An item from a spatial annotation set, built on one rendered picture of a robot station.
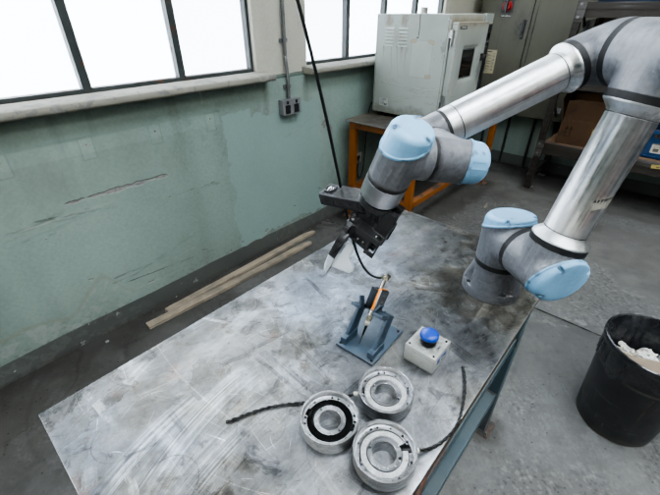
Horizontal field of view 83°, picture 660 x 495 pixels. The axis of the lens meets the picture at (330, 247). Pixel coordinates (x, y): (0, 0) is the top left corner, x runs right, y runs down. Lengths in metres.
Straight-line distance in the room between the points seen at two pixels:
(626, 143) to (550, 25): 3.43
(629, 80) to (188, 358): 0.98
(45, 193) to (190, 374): 1.27
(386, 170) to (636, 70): 0.45
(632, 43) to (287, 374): 0.86
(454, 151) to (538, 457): 1.40
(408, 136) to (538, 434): 1.51
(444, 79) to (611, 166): 1.95
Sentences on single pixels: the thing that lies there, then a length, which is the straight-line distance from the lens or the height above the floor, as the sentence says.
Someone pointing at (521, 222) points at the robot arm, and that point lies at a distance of 0.97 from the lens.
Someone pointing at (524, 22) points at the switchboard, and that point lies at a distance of 4.29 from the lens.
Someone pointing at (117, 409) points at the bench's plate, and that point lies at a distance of 0.88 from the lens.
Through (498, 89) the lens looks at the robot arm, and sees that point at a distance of 0.83.
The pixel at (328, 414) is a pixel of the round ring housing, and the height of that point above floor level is 0.81.
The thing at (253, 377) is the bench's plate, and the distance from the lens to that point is 0.84.
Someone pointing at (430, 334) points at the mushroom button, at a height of 0.87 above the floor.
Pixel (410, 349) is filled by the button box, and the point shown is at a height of 0.84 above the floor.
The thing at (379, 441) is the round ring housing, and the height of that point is 0.83.
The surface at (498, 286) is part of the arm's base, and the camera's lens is 1.05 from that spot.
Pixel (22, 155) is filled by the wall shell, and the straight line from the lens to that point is 1.91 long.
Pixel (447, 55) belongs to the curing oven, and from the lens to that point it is 2.70.
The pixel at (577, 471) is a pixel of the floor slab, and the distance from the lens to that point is 1.86.
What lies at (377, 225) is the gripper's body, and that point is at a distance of 0.71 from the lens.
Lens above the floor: 1.44
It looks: 32 degrees down
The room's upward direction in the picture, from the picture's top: straight up
